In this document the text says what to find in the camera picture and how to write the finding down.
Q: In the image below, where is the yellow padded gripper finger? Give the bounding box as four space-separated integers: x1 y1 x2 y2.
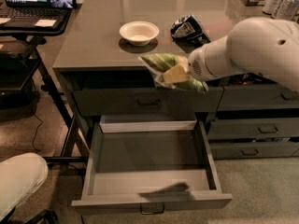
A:
163 64 189 84

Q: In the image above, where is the green jalapeno chip bag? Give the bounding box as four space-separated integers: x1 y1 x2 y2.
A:
139 53 208 93

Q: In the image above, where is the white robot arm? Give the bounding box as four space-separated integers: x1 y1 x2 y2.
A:
163 17 299 92

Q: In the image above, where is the grey top left drawer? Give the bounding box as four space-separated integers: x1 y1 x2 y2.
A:
73 88 223 117

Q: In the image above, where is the black crumpled chip bag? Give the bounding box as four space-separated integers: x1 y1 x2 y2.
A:
170 14 210 47

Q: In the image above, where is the grey middle right drawer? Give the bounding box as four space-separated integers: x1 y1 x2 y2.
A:
207 118 299 140

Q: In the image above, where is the grey bottom right drawer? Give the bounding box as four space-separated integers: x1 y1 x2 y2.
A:
210 142 299 160

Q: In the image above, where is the open grey middle drawer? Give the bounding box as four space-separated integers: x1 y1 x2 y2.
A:
72 122 233 215

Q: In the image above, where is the grey top right drawer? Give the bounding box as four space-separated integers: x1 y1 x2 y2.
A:
218 84 299 111

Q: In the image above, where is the white can middle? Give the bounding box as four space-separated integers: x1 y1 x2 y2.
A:
271 0 297 20

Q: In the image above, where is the white paper bowl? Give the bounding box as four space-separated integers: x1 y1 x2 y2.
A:
119 21 160 47

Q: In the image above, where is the black laptop stand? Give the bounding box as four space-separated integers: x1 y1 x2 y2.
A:
0 7 90 164

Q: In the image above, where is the white can right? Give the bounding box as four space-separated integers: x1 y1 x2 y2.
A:
276 0 299 21

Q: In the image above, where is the black smartphone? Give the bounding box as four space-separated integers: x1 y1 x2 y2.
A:
47 0 77 9

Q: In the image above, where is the black laptop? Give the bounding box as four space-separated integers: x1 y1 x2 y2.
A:
0 0 70 30

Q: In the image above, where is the black power cable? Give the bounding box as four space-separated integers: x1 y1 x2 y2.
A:
31 109 45 154

